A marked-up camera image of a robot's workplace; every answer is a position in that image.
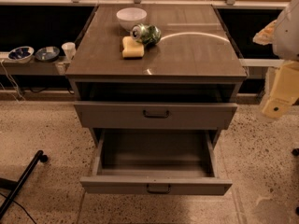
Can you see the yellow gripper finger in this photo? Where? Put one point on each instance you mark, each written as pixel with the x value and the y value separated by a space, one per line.
pixel 281 90
pixel 266 35

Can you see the grey drawer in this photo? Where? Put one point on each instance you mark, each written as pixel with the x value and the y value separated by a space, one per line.
pixel 155 162
pixel 173 116

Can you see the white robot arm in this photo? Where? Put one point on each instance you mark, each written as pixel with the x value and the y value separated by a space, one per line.
pixel 286 35

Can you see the grey drawer cabinet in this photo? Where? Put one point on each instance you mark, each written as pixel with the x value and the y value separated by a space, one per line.
pixel 194 62

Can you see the grey top drawer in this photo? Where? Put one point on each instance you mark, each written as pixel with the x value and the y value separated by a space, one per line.
pixel 173 116

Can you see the yellow sponge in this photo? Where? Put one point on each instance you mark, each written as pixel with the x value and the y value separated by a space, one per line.
pixel 131 48

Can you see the white bowl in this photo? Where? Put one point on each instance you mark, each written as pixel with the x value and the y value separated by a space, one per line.
pixel 130 16

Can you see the white paper cup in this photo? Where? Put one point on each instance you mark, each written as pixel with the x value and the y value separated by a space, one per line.
pixel 69 49

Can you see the blue grey bowl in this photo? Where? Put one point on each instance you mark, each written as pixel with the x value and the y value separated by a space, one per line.
pixel 47 54

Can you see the grey side shelf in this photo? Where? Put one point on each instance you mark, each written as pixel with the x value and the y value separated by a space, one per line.
pixel 34 67

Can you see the blue patterned bowl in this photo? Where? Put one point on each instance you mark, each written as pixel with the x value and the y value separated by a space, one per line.
pixel 21 54

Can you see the black chair leg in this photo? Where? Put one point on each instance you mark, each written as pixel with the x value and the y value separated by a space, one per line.
pixel 14 187

